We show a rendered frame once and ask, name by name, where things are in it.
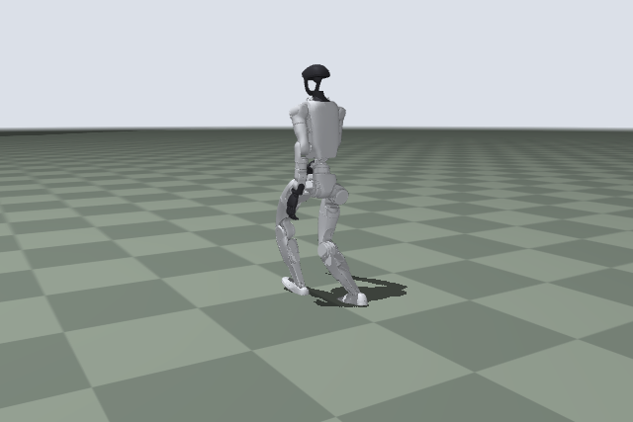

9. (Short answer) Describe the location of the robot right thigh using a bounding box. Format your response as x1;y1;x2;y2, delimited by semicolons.
317;183;348;260

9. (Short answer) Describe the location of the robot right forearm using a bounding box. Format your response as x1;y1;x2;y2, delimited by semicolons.
311;158;328;169

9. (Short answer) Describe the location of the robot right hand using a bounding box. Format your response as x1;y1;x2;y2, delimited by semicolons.
306;160;315;181

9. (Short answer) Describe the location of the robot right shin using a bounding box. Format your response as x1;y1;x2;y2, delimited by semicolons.
321;243;361;295

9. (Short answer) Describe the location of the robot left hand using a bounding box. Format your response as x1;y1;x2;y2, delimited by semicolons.
286;184;305;220

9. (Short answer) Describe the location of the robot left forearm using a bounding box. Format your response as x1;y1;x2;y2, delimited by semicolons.
293;142;309;191

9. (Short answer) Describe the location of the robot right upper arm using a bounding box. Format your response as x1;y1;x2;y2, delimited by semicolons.
337;106;346;147

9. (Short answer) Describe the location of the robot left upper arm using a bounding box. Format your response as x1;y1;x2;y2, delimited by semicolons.
289;103;312;155

